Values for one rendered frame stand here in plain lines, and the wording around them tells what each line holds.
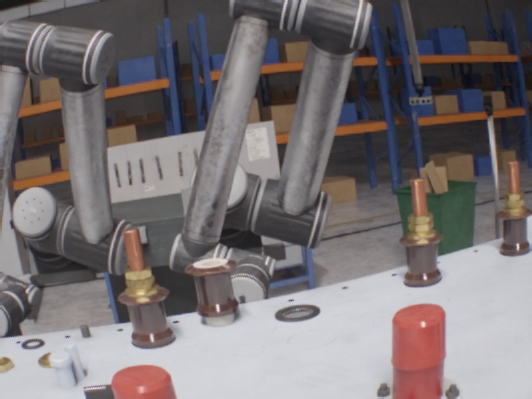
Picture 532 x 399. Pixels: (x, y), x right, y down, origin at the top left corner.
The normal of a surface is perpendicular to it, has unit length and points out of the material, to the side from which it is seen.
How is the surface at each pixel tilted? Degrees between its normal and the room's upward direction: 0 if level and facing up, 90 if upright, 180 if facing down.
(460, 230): 94
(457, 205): 94
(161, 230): 90
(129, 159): 90
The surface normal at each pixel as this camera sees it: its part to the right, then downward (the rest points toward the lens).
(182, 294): 0.12, 0.15
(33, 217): 0.04, -0.36
